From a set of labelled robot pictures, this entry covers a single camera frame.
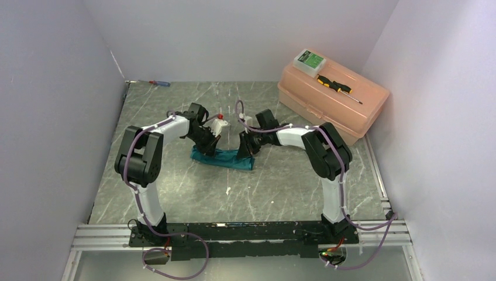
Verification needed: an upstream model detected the aluminium frame rail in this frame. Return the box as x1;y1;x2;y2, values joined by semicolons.
70;221;413;251

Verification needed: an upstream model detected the pink plastic toolbox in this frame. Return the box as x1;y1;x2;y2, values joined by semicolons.
278;49;390;145

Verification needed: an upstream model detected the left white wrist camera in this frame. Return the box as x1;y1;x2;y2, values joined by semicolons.
211;114;230;137

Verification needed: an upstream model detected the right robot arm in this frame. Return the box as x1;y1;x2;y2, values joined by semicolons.
236;109;353;243

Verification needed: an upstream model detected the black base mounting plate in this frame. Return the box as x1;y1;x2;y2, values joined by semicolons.
128;221;359;261

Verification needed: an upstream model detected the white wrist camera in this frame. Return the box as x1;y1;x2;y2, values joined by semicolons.
211;114;230;137
238;113;253;129

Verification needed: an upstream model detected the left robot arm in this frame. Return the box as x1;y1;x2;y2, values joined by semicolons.
114;103;223;246

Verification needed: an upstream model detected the blue red screwdriver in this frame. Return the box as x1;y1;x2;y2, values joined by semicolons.
138;80;170;87

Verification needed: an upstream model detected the green white small box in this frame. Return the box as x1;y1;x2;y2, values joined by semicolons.
292;49;327;78

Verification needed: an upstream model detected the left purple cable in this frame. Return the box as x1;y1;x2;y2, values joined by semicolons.
123;111;210;279

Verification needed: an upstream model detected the teal cloth napkin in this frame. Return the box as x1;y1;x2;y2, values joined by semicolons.
190;146;255;171

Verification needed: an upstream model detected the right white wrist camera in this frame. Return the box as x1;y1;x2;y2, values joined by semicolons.
238;113;253;129

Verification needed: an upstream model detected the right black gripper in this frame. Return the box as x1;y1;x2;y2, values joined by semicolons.
236;129;268;160

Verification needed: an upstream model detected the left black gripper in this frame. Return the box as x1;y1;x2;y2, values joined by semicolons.
187;127;221;159

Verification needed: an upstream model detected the yellow black screwdriver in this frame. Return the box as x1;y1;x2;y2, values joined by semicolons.
316;74;363;105

